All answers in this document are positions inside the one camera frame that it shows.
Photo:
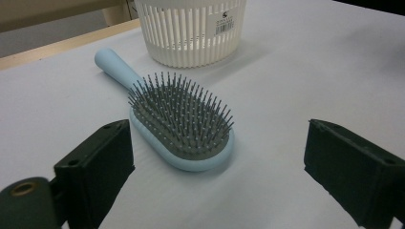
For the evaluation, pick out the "light blue hairbrush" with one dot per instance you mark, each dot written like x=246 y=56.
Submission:
x=181 y=127

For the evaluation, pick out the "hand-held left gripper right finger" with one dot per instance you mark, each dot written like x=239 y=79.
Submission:
x=353 y=171

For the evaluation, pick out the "white slotted plastic basket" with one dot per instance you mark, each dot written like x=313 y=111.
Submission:
x=178 y=35

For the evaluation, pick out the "white table cover sheet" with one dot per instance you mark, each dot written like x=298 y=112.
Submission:
x=286 y=82

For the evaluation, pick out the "black curtain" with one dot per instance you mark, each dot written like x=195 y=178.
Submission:
x=379 y=4

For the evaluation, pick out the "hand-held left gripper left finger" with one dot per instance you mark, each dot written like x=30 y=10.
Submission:
x=95 y=165

